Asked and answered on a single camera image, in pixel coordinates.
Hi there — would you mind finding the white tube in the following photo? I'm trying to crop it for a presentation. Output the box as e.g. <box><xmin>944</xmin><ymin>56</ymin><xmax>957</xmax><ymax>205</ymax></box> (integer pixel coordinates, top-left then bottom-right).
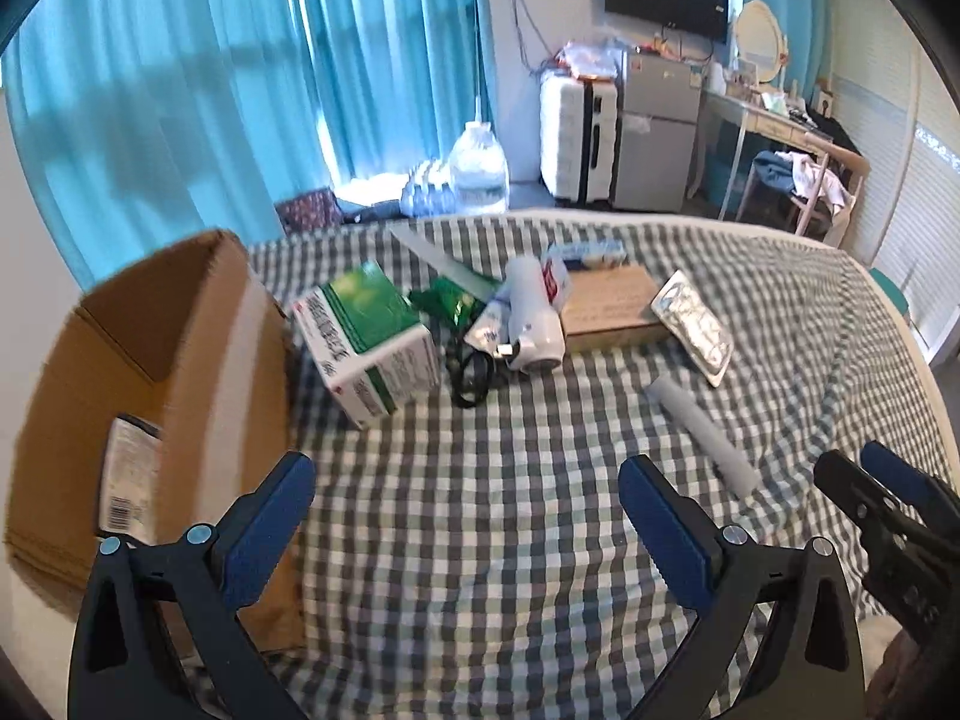
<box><xmin>646</xmin><ymin>376</ymin><xmax>760</xmax><ymax>500</ymax></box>

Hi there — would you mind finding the silver foil blister pack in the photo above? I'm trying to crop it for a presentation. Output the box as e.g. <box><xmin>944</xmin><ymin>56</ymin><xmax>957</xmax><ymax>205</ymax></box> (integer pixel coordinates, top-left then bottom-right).
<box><xmin>651</xmin><ymin>270</ymin><xmax>734</xmax><ymax>388</ymax></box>

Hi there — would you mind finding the white thermos bottle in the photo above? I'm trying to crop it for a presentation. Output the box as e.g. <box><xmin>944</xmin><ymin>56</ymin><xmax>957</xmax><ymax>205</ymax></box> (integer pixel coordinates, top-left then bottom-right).
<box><xmin>506</xmin><ymin>255</ymin><xmax>566</xmax><ymax>374</ymax></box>

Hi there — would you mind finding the white cartoon sachet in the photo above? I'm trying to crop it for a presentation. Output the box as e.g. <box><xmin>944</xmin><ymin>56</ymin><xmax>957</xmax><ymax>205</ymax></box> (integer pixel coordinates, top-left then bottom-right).
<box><xmin>542</xmin><ymin>249</ymin><xmax>573</xmax><ymax>314</ymax></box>

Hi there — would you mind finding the teal stool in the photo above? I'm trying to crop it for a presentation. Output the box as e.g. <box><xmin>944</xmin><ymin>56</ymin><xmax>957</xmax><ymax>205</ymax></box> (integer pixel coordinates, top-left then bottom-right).
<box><xmin>869</xmin><ymin>266</ymin><xmax>919</xmax><ymax>330</ymax></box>

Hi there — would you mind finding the brown cardboard box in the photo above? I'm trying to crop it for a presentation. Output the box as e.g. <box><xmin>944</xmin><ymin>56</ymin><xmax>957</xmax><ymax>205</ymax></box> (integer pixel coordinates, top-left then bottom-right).
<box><xmin>5</xmin><ymin>231</ymin><xmax>290</xmax><ymax>621</ymax></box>

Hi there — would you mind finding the checkered bed sheet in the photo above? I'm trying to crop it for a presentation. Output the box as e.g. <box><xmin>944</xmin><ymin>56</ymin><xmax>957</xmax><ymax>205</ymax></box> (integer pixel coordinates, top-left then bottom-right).
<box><xmin>270</xmin><ymin>213</ymin><xmax>958</xmax><ymax>718</ymax></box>

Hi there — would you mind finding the wooden chair with clothes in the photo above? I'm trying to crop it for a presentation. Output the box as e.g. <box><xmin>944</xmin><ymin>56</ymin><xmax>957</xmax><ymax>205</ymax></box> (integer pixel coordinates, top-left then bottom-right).
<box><xmin>736</xmin><ymin>149</ymin><xmax>867</xmax><ymax>247</ymax></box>

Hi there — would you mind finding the flat brown cardboard package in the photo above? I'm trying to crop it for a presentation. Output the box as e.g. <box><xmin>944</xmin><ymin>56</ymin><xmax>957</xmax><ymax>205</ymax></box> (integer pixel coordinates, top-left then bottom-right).
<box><xmin>560</xmin><ymin>265</ymin><xmax>669</xmax><ymax>353</ymax></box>

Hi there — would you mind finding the green white medicine box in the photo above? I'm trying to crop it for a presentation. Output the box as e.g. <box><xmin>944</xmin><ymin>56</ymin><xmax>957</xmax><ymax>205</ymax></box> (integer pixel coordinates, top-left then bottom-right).
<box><xmin>291</xmin><ymin>262</ymin><xmax>441</xmax><ymax>429</ymax></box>

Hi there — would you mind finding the blue white small box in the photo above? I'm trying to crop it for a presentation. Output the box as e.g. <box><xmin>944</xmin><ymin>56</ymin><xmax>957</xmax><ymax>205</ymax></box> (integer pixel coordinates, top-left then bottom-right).
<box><xmin>548</xmin><ymin>239</ymin><xmax>626</xmax><ymax>271</ymax></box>

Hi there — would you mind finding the wooden dressing desk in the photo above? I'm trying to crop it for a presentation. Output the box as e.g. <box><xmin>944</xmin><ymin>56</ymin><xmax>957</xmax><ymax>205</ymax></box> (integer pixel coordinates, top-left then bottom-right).
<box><xmin>685</xmin><ymin>91</ymin><xmax>871</xmax><ymax>249</ymax></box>

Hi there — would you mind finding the toothpaste tube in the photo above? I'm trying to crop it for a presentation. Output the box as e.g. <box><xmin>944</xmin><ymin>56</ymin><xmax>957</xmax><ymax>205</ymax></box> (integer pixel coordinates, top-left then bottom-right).
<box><xmin>464</xmin><ymin>289</ymin><xmax>514</xmax><ymax>359</ymax></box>

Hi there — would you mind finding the dark patterned bag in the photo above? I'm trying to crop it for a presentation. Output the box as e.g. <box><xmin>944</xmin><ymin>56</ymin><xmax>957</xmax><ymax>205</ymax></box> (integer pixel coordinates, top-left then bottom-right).
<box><xmin>275</xmin><ymin>187</ymin><xmax>345</xmax><ymax>236</ymax></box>

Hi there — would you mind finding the grey mini fridge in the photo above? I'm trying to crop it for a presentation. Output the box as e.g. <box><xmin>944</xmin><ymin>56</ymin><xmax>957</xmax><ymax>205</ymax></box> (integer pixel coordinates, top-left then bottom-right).
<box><xmin>612</xmin><ymin>49</ymin><xmax>701</xmax><ymax>213</ymax></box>

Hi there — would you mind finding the long grey flat strip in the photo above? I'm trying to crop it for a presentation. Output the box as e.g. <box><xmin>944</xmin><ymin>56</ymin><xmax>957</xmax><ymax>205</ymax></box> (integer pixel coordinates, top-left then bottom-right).
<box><xmin>389</xmin><ymin>226</ymin><xmax>500</xmax><ymax>302</ymax></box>

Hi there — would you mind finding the oval vanity mirror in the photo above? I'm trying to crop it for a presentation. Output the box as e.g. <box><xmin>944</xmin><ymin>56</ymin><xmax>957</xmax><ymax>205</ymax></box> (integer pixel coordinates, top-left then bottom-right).
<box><xmin>734</xmin><ymin>0</ymin><xmax>788</xmax><ymax>85</ymax></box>

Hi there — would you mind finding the white suitcase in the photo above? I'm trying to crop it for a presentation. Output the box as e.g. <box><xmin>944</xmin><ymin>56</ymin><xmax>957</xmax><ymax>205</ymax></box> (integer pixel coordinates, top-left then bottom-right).
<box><xmin>539</xmin><ymin>73</ymin><xmax>619</xmax><ymax>203</ymax></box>

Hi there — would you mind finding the pack of water bottles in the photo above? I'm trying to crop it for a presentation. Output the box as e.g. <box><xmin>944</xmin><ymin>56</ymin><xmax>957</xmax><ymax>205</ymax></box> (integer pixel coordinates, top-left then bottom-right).
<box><xmin>398</xmin><ymin>160</ymin><xmax>459</xmax><ymax>218</ymax></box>

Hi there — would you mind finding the large clear water jug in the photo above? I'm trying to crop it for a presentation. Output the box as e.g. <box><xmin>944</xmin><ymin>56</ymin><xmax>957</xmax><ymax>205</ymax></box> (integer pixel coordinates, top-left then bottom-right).
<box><xmin>448</xmin><ymin>122</ymin><xmax>509</xmax><ymax>215</ymax></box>

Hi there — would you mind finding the blue window curtain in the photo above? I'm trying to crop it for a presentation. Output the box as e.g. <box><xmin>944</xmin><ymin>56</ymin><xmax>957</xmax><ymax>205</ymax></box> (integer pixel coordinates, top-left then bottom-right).
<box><xmin>2</xmin><ymin>0</ymin><xmax>494</xmax><ymax>288</ymax></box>

